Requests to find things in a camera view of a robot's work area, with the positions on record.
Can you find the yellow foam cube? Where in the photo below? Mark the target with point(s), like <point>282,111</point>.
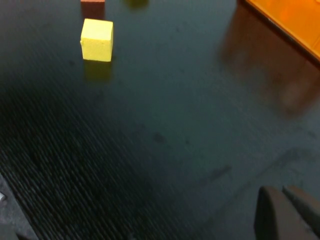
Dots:
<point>97,42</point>

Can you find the orange foam cube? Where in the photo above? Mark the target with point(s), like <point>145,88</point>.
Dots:
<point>92,6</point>

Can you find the orange plastic cutlery holder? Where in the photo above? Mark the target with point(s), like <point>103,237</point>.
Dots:
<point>295,20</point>

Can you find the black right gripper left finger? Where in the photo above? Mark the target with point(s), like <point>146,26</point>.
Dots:
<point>12,220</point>

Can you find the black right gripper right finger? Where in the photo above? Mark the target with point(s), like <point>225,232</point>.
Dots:
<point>287,220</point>

